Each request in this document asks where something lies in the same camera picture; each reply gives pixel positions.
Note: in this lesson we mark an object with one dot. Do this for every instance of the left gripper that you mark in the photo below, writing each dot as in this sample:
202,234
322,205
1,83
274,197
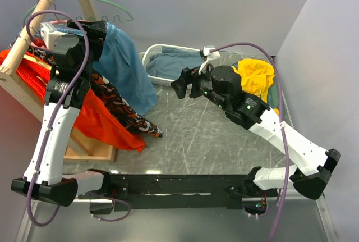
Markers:
97,31

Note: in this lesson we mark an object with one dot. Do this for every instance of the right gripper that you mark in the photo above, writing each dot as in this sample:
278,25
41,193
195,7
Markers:
189,76

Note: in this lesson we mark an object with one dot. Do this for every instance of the pink wire hanger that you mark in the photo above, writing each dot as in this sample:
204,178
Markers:
57,21

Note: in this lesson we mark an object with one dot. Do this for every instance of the light blue shorts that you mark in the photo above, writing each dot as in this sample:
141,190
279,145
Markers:
120,64

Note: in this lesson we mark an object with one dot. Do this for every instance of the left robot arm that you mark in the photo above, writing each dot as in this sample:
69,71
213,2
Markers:
70,78

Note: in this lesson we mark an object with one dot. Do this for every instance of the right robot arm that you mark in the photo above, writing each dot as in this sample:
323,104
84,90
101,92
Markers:
312,165

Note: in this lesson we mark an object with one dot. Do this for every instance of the yellow shorts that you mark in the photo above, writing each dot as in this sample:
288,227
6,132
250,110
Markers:
257,76

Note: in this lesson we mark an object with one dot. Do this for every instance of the camouflage patterned shorts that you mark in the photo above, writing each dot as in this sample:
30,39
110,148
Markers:
106,92

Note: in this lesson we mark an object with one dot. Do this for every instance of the orange shorts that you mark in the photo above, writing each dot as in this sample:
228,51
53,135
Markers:
94,120

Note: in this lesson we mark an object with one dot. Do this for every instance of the teal oval tray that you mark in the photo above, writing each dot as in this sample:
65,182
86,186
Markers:
272,98

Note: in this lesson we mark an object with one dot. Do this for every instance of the wooden clothes rack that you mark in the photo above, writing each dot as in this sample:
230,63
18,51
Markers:
80,148

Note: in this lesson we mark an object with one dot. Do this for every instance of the grey-blue cloth in basket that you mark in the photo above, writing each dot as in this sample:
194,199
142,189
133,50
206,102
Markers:
174,65

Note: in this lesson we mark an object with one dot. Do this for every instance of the white plastic basket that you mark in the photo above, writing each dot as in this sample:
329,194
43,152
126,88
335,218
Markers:
146,56

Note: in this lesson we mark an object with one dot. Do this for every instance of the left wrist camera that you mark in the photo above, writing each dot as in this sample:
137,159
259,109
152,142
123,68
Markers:
49,34

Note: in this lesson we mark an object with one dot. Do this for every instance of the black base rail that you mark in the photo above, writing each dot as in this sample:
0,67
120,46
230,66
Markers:
151,191

